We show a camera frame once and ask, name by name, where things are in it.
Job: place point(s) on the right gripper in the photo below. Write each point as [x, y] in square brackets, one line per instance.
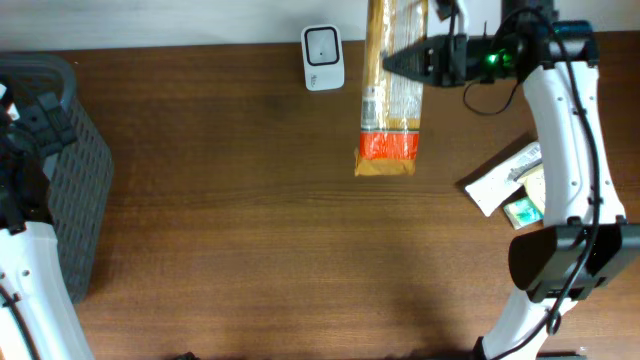
[445, 62]

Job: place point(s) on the orange cracker snack pack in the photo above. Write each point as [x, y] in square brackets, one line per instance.
[391, 104]

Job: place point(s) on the white bamboo print tube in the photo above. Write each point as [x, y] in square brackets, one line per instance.
[493, 188]

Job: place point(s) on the white wet wipes pack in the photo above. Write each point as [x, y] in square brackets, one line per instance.
[533, 181]

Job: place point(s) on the small teal tissue pack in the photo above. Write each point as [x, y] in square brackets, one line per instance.
[522, 213]

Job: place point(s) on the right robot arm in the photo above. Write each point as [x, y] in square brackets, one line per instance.
[586, 239]

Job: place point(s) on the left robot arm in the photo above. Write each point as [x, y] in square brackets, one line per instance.
[38, 319]

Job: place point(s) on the white barcode scanner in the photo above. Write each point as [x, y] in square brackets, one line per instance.
[323, 58]

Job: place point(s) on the grey plastic basket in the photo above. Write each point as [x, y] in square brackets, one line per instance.
[52, 124]

